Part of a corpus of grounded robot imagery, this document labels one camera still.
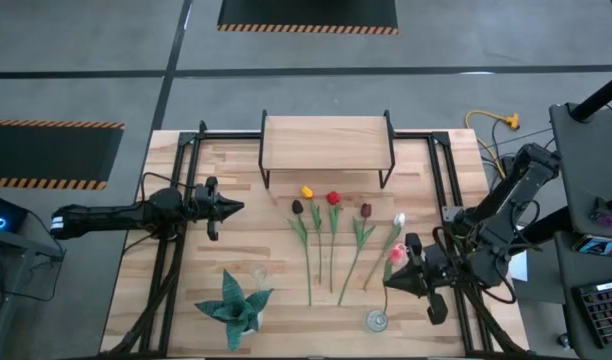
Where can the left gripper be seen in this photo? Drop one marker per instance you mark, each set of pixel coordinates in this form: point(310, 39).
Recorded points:
point(213, 215)

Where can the black hazard-striped floor mat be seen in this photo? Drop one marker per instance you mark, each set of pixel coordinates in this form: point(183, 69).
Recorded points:
point(306, 12)
point(46, 150)

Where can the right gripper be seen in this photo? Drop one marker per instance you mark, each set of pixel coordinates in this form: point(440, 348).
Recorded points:
point(436, 275)

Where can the potted green snake plant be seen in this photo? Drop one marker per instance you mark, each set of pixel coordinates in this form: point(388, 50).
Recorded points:
point(234, 310)

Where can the white paper sheet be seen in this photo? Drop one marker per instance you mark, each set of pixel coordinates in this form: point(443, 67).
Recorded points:
point(520, 267)

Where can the black aluminium table frame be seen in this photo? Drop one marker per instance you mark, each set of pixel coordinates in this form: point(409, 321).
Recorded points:
point(226, 135)

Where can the black desk monitor pole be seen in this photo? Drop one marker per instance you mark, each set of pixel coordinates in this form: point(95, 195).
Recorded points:
point(601, 97)

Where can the white artificial tulip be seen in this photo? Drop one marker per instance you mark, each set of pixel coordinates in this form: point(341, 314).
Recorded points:
point(399, 219)

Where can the yellow artificial tulip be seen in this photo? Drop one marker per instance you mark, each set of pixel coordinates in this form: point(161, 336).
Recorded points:
point(307, 192)

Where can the black caster wheel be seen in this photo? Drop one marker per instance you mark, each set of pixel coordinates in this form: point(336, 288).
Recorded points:
point(564, 340)

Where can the backlit black keyboard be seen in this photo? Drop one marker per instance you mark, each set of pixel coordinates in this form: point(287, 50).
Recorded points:
point(603, 315)

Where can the wooden shelf with black frame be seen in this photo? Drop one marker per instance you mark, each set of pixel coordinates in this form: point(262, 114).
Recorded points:
point(326, 142)

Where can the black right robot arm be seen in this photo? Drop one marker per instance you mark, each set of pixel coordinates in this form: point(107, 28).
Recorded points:
point(506, 200)

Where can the black computer with blue light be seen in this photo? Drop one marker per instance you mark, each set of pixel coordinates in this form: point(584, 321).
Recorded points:
point(6, 212)

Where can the grey side desk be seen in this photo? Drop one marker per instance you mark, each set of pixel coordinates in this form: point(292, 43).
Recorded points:
point(596, 267)
point(591, 165)

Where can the pink artificial tulip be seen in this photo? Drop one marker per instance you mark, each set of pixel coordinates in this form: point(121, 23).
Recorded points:
point(397, 255)

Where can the clear glass vase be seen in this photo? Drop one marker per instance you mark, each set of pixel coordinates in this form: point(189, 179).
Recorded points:
point(376, 321)
point(259, 274)

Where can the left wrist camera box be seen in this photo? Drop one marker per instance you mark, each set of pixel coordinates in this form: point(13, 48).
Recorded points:
point(201, 192)

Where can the grey equipment cart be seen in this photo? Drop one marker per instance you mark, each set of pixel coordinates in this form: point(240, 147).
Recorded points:
point(21, 242)

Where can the small purple object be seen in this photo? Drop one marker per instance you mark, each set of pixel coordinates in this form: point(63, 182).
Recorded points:
point(607, 221)

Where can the black slanted stand pole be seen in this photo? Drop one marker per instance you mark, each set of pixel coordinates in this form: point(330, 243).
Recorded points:
point(546, 227)

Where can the dark brown artificial tulip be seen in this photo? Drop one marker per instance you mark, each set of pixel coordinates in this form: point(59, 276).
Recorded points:
point(297, 207)

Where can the red artificial tulip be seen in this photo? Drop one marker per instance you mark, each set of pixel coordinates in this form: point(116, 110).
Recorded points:
point(333, 198)

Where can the maroon artificial tulip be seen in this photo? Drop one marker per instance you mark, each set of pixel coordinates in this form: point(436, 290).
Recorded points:
point(366, 210)

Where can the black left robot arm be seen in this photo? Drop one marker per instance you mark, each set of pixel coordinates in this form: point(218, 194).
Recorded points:
point(111, 217)

